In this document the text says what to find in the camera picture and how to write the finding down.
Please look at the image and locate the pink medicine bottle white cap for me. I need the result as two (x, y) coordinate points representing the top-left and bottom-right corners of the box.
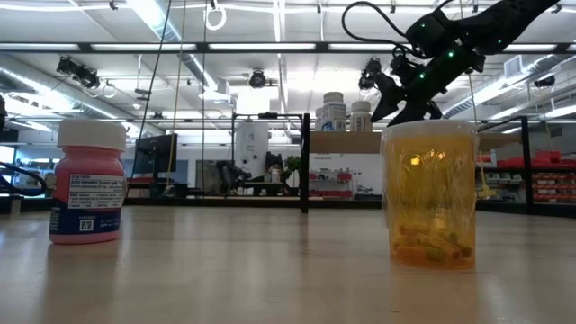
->
(48, 119), (128, 246)

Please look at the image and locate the small background plant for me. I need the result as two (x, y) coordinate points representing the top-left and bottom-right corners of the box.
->
(282, 155), (318, 197)

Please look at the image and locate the white cylindrical tank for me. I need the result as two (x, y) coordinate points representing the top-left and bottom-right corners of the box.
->
(234, 120), (270, 179)

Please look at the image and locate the yellow hanging cable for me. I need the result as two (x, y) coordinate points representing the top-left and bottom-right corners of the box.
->
(166, 0), (188, 190)

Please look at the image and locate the black background metal frame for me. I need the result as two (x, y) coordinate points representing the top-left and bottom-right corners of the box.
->
(230, 111), (303, 199)

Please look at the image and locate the thin hanging cable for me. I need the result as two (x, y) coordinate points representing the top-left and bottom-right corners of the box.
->
(200, 0), (209, 199)
(467, 71), (496, 200)

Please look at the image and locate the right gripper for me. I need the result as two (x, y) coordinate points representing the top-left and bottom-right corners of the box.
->
(370, 47), (486, 128)

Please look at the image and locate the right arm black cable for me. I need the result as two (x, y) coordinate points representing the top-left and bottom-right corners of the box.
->
(340, 0), (451, 59)

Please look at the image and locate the shelving with red bins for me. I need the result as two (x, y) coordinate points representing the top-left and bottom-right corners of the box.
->
(476, 150), (576, 215)

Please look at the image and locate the black background monitor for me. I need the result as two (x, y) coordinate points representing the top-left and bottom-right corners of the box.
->
(133, 133), (179, 203)

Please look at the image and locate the orange pill bottle white cap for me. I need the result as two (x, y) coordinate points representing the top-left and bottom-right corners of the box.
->
(380, 119), (479, 271)

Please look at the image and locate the black ceiling camera with cable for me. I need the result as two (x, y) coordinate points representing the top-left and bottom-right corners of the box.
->
(357, 57), (383, 93)

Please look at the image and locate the black ceiling camera cluster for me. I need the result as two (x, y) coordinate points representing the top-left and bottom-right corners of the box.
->
(56, 56), (103, 90)

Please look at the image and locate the black hanging cable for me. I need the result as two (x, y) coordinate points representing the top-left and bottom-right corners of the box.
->
(130, 0), (175, 181)

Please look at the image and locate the white cable loop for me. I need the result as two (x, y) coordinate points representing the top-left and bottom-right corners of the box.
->
(204, 0), (228, 32)

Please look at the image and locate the black overhead light bar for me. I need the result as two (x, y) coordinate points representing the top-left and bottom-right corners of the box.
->
(0, 41), (576, 55)

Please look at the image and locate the wooden shelf black metal frame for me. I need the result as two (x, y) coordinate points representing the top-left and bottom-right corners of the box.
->
(300, 112), (535, 215)

